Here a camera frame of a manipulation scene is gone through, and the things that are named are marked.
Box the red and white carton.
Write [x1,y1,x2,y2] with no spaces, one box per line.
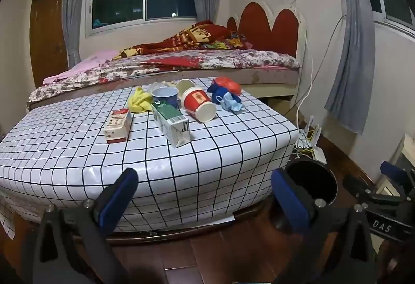
[104,109,133,144]

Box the black trash bin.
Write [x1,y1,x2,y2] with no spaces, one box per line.
[271,159,338,229]

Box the red paper cup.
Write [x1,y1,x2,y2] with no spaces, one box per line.
[181,87,217,123]

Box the green and white carton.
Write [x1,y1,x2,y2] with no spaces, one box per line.
[151,102,190,149]

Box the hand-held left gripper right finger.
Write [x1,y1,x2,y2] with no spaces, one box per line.
[271,168,378,284]

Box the bed with red headboard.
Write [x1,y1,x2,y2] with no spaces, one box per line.
[26,2,307,112]

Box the pink bed sheet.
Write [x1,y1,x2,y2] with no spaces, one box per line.
[42,50,120,85]

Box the white paper cup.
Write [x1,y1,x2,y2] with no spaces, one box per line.
[175,79,197,99]

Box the thin dark cable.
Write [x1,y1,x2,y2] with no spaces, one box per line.
[285,15,346,117]

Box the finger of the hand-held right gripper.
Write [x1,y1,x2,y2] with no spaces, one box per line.
[380,161,415,197]
[343,175,403,207]

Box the white router with antennas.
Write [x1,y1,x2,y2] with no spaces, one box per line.
[296,115,321,155]

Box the white modem box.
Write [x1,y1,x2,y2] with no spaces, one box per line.
[311,147,327,164]

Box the thick white cable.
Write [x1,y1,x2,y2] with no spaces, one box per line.
[293,0,316,150]

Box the blue knitted cloth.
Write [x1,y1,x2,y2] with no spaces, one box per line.
[207,82,242,104]

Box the tied grey curtain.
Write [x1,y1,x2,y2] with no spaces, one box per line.
[324,0,377,135]

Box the red printed blanket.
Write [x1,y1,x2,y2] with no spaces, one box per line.
[112,21,253,60]

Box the blue paper cup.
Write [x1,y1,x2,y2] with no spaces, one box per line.
[151,87,179,109]

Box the yellow cloth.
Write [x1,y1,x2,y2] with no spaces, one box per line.
[127,87,154,114]

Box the orange plastic bag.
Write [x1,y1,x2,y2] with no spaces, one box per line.
[216,76,242,94]

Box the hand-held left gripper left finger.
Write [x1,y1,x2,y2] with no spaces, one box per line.
[31,168,140,284]

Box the brown wooden door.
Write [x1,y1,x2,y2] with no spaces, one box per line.
[29,0,70,88]

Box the bed with floral bedding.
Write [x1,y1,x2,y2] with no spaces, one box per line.
[27,49,300,103]

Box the blue face mask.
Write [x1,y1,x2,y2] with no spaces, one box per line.
[220,92,244,112]

